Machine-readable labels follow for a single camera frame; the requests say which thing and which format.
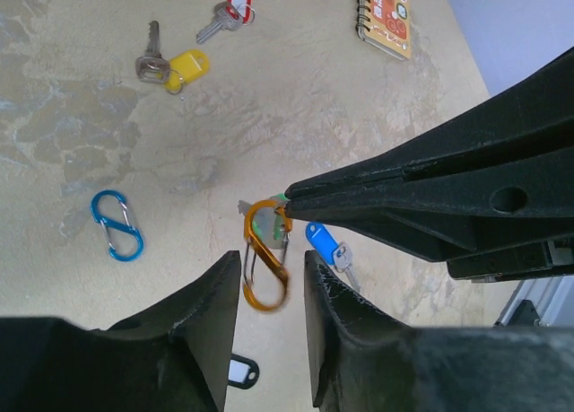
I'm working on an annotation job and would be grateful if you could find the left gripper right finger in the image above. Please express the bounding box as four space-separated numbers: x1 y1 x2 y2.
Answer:
304 250 417 408

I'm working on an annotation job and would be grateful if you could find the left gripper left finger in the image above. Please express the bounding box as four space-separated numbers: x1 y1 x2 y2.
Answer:
107 250 241 411

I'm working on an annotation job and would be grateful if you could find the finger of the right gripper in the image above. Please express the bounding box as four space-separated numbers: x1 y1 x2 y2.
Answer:
287 151 573 262
285 50 573 201

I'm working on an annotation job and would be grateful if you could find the key with green tag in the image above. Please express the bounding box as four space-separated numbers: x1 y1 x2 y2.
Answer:
238 194 288 250

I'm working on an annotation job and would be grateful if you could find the orange carabiner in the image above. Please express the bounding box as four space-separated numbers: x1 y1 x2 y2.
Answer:
242 199 292 313

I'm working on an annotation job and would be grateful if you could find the key with yellow tag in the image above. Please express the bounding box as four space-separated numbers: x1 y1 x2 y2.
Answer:
135 21 210 94

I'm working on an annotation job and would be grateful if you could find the key with blue tag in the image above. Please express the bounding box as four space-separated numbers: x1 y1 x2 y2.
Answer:
305 222 361 293

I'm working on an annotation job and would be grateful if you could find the blue carabiner centre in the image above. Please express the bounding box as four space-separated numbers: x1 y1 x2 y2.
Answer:
90 189 144 262

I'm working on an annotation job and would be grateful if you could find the orange spiral notebook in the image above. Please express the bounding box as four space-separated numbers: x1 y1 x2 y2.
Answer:
355 0 412 60

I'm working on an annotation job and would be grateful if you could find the key with red tag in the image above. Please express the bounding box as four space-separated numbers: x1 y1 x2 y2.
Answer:
196 0 256 45

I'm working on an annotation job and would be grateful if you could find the aluminium rail frame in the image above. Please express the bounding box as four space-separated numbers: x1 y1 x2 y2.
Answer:
494 276 573 329

